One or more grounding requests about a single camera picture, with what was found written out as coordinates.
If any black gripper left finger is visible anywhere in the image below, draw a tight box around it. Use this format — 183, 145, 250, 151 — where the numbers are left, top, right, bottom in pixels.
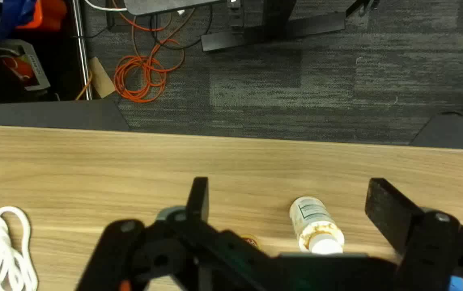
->
77, 176, 277, 291

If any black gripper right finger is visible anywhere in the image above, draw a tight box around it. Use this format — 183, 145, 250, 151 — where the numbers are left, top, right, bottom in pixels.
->
365, 176, 463, 291

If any stained white-cap bottle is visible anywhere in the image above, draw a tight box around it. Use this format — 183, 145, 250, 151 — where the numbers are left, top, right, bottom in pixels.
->
289, 195, 347, 255

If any cardboard tube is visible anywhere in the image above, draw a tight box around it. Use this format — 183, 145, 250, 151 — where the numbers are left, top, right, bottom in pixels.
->
88, 54, 117, 100

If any red grey framed device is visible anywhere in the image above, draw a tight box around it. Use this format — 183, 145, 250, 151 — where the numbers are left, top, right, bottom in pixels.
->
0, 37, 52, 93

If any blue orange bag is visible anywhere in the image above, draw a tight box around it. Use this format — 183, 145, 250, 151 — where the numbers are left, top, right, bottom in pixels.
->
0, 0, 70, 41

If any orange extension cable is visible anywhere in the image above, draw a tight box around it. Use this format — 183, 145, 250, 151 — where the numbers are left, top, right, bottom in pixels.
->
114, 0, 198, 104

